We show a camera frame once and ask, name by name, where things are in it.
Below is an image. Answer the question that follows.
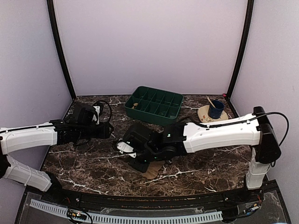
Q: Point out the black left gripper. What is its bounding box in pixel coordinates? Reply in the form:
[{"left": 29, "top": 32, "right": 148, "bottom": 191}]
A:
[{"left": 77, "top": 121, "right": 114, "bottom": 140}]

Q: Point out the tan brown sock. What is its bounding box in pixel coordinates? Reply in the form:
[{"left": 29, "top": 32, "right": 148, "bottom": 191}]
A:
[{"left": 142, "top": 161, "right": 165, "bottom": 180}]

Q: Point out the green compartment tray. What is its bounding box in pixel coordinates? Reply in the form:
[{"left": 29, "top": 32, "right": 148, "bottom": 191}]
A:
[{"left": 125, "top": 86, "right": 184, "bottom": 126}]

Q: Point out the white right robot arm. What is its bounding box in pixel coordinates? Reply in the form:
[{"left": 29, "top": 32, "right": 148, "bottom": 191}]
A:
[{"left": 118, "top": 106, "right": 281, "bottom": 203}]

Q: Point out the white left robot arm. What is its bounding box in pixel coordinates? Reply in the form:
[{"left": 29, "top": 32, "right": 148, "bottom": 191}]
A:
[{"left": 0, "top": 119, "right": 114, "bottom": 203}]

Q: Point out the cream floral plate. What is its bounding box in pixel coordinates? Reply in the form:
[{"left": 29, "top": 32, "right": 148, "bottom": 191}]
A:
[{"left": 197, "top": 105, "right": 229, "bottom": 123}]

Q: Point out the small circuit board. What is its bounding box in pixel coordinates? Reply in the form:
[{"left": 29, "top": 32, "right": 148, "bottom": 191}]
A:
[{"left": 66, "top": 209, "right": 88, "bottom": 221}]

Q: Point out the dark blue mug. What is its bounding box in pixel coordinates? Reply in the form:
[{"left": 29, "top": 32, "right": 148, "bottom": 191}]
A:
[{"left": 208, "top": 100, "right": 225, "bottom": 119}]

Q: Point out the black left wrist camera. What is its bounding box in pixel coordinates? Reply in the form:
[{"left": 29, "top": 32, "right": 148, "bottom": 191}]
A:
[{"left": 70, "top": 104, "right": 103, "bottom": 125}]

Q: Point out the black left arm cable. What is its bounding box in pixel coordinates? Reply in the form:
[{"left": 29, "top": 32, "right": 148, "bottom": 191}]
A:
[{"left": 94, "top": 100, "right": 113, "bottom": 123}]

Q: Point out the white slotted cable duct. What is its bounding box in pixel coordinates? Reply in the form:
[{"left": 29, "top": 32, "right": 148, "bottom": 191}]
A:
[{"left": 29, "top": 199, "right": 223, "bottom": 224}]

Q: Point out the black front table rail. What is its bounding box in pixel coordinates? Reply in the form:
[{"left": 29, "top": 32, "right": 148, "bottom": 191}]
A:
[{"left": 62, "top": 189, "right": 260, "bottom": 209}]

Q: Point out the black left frame post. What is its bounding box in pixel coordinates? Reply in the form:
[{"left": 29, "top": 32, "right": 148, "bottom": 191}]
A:
[{"left": 46, "top": 0, "right": 77, "bottom": 101}]

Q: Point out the black frame post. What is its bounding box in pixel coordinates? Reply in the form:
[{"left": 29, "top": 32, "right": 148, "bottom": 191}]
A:
[
  {"left": 226, "top": 0, "right": 255, "bottom": 101},
  {"left": 46, "top": 0, "right": 77, "bottom": 101}
]

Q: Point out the black right frame post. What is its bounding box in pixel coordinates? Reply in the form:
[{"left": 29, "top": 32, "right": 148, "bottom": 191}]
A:
[{"left": 226, "top": 0, "right": 255, "bottom": 101}]

